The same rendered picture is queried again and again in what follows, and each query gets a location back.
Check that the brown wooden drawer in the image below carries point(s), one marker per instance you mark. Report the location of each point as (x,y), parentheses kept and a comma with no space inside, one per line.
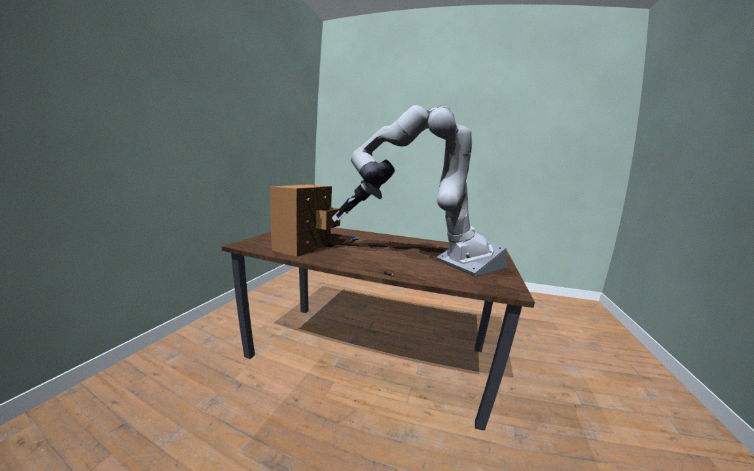
(305,199)
(304,242)
(323,197)
(323,219)
(322,237)
(303,221)

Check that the wooden chest of drawers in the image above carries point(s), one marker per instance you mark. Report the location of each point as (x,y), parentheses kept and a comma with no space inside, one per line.
(283,212)

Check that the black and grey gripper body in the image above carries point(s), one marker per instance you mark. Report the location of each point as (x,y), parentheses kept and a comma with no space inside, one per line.
(360,194)

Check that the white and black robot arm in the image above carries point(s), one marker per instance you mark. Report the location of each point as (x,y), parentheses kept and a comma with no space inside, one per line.
(465,245)

